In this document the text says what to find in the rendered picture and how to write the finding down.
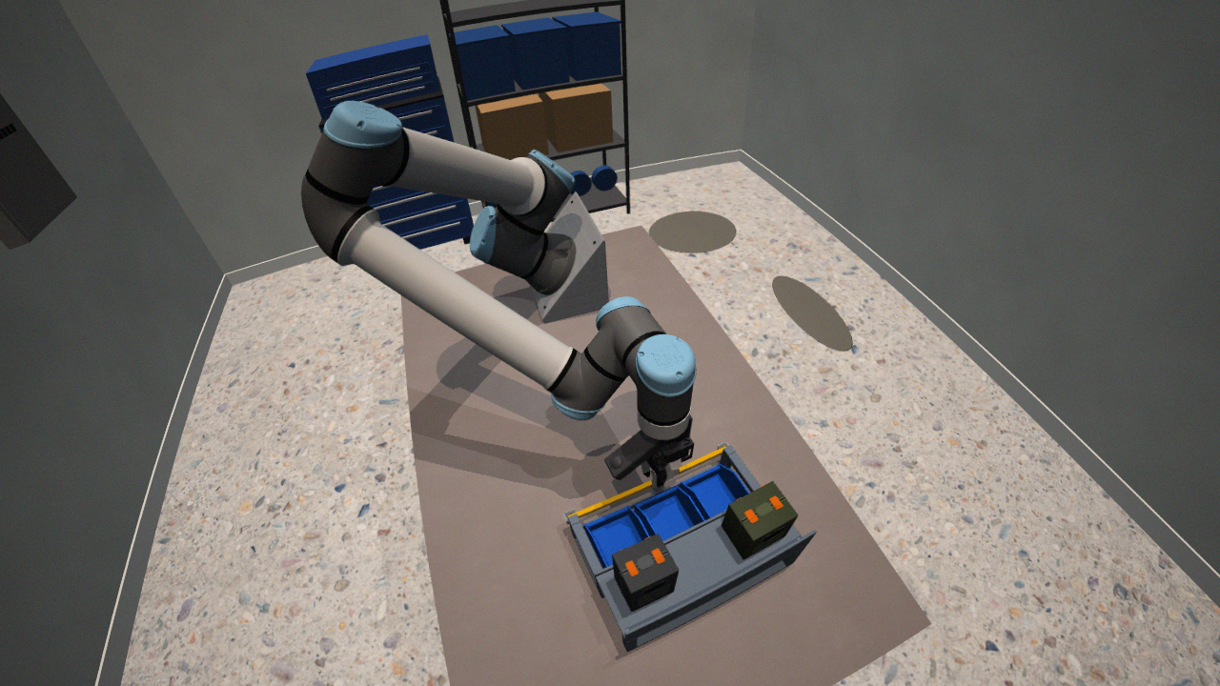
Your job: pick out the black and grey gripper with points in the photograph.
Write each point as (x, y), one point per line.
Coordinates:
(679, 445)

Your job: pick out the blue open bin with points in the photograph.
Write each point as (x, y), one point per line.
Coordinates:
(615, 532)
(668, 513)
(715, 488)

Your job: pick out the dark grey case with orange latches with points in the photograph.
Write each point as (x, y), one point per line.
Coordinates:
(645, 572)

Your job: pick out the olive green case with orange latches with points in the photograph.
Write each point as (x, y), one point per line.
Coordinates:
(759, 519)

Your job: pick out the yellow bar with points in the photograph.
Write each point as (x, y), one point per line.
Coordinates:
(645, 486)

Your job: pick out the grey metal shelf rack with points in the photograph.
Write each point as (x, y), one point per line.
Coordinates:
(705, 557)

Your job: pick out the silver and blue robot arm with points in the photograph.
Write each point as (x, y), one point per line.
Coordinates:
(363, 146)

